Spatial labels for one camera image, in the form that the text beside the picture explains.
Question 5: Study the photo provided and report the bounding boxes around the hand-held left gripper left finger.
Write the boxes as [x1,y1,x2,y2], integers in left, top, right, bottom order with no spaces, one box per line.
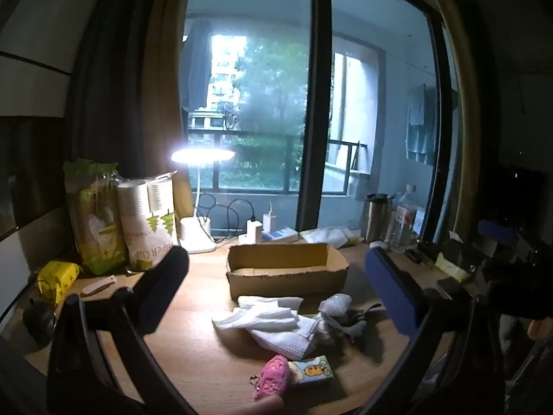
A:
[47,246,197,415]

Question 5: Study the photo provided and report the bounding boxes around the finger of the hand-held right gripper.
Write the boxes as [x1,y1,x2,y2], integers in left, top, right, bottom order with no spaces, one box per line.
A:
[477,220,519,245]

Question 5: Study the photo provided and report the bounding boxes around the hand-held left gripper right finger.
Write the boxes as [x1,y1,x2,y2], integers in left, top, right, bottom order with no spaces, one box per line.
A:
[354,246,507,415]

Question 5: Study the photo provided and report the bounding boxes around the grey knitted sock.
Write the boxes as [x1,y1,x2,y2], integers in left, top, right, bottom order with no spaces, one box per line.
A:
[328,304,384,343]

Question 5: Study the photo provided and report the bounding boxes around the clear plastic bag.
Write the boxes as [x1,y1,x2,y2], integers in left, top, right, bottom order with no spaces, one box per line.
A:
[317,293,354,320]

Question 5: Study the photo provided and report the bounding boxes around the brown cardboard box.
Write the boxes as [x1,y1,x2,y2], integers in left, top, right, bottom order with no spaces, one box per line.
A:
[225,242,350,301]

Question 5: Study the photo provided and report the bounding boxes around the pink plush toy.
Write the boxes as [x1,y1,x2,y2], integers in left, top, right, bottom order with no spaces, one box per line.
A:
[247,354,291,400]

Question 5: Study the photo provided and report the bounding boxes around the person's right hand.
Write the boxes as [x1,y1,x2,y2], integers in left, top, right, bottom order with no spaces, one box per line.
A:
[528,317,553,342]

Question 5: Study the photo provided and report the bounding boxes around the person's left hand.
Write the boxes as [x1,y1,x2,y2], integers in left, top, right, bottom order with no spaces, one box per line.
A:
[240,397,287,415]

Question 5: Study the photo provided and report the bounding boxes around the paper cup pack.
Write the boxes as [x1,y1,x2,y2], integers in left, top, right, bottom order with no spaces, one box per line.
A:
[116,170,180,273]

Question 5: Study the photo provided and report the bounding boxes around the white desk lamp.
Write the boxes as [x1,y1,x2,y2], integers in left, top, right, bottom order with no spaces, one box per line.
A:
[170,146,237,255]

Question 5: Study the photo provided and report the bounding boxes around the clear water bottle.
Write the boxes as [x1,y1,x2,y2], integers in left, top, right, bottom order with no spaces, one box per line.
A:
[389,185,418,253]

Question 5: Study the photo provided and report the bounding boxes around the pale yellow packet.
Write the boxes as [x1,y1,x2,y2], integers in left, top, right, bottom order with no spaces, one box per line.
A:
[434,253,471,282]

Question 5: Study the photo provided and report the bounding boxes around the steel tumbler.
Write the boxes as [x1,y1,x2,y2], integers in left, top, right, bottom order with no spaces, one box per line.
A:
[362,192,396,243]

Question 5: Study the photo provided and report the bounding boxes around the white tissue pack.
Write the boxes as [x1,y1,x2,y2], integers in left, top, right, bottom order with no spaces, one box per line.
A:
[300,226,366,249]

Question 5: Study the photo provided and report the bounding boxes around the green plastic bag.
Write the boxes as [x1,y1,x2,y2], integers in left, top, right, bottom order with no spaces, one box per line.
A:
[63,158,129,276]

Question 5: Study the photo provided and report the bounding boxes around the white power strip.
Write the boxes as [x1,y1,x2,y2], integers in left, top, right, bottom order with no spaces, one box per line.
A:
[239,226,300,245]

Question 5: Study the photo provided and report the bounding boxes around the cartoon print tissue packet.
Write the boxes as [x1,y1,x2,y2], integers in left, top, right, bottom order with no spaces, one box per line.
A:
[289,356,337,386]

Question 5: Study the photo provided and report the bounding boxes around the hanging blue clothes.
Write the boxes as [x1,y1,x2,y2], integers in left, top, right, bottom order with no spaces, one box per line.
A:
[405,83,439,166]

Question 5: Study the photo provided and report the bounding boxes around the dark round object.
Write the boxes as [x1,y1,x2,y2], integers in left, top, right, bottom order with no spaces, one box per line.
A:
[22,298,57,347]

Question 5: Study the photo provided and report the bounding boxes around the balcony railing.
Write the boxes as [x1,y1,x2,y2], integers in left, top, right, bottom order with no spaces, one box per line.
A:
[188,129,368,195]

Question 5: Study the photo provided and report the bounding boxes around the yellow curtain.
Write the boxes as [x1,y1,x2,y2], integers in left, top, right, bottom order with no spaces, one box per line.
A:
[147,0,196,221]

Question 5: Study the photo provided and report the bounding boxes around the dark curtain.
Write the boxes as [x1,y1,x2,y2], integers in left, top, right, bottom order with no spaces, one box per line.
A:
[65,0,182,182]

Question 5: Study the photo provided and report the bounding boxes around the hanging dark garment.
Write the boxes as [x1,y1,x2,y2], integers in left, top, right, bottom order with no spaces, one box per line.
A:
[180,19,212,111]

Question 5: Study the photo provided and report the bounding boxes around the black cable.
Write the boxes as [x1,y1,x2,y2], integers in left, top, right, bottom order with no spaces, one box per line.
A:
[225,199,256,239]
[196,192,227,243]

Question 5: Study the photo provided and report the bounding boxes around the black window frame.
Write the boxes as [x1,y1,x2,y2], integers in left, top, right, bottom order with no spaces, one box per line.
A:
[297,0,334,232]

